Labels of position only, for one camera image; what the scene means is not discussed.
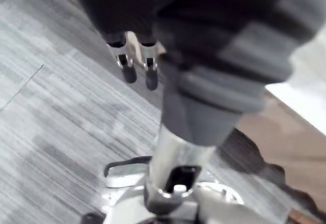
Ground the white bed sheet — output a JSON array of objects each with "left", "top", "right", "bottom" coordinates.
[{"left": 264, "top": 27, "right": 326, "bottom": 136}]

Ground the black robot leg cable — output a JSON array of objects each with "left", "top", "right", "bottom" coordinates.
[{"left": 103, "top": 155, "right": 153, "bottom": 179}]

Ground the brown wooden bed frame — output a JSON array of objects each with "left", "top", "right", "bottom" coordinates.
[{"left": 235, "top": 90, "right": 326, "bottom": 211}]

